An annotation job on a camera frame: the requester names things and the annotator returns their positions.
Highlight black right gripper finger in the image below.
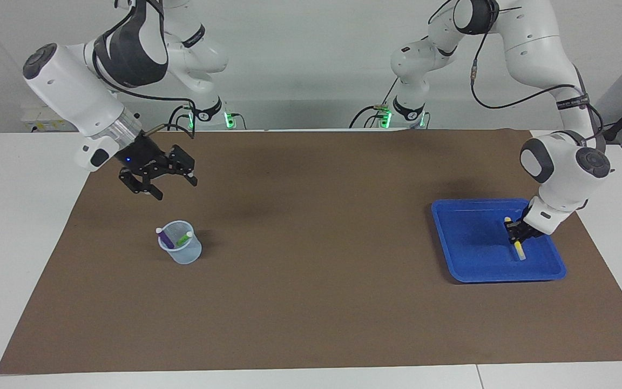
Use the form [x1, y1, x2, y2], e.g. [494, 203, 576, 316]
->
[168, 144, 199, 188]
[118, 167, 164, 202]

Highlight yellow marker pen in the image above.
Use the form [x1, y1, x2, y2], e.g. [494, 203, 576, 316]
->
[504, 216, 528, 261]

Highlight purple marker pen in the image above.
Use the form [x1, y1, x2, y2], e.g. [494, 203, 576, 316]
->
[155, 227, 177, 250]

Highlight blue plastic tray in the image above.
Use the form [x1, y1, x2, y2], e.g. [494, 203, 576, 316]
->
[431, 198, 567, 284]

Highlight translucent plastic cup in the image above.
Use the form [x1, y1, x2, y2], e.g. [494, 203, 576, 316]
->
[158, 220, 202, 265]

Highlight white power strip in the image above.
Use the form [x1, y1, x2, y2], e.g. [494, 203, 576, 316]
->
[21, 105, 80, 133]

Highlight brown table mat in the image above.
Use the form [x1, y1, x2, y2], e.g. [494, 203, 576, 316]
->
[0, 129, 622, 375]

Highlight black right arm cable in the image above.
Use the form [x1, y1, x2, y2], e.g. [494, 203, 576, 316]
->
[92, 0, 198, 140]

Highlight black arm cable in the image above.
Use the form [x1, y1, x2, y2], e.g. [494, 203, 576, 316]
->
[92, 0, 198, 140]
[427, 0, 606, 144]

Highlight black base cable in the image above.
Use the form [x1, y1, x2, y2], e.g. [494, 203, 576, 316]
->
[167, 104, 193, 131]
[349, 81, 401, 129]

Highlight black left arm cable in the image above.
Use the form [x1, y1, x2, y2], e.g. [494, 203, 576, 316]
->
[427, 0, 606, 144]

